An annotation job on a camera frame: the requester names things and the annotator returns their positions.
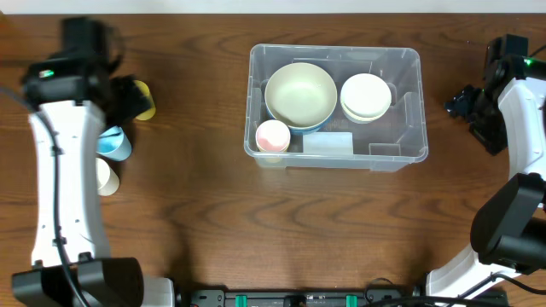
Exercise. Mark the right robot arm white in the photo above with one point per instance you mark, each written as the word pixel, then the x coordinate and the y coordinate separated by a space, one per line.
pixel 506 239

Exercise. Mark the yellow cup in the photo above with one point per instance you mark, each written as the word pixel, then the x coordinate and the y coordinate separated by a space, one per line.
pixel 148 99
pixel 273 156

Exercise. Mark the large beige bowl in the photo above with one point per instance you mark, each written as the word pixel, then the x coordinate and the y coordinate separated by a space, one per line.
pixel 301 95

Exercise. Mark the yellow bowl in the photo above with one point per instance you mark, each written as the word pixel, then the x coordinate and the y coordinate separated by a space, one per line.
pixel 359 120

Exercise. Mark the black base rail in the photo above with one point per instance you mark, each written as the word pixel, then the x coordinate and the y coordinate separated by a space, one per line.
pixel 384 295

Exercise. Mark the cream white cup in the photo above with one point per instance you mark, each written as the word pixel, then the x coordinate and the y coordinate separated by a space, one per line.
pixel 107 179

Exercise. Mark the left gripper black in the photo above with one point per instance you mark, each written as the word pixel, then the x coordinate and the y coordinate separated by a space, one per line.
pixel 126 99

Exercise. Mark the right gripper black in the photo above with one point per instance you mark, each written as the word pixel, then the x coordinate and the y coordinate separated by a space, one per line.
pixel 476 109

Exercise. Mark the white bowl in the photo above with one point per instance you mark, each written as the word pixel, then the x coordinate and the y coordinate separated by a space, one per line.
pixel 365 95

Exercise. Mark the light blue cup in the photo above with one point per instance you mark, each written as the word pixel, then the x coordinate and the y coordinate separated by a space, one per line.
pixel 114 144

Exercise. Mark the pink cup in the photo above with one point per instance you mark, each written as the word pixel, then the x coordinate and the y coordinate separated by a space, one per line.
pixel 273 136

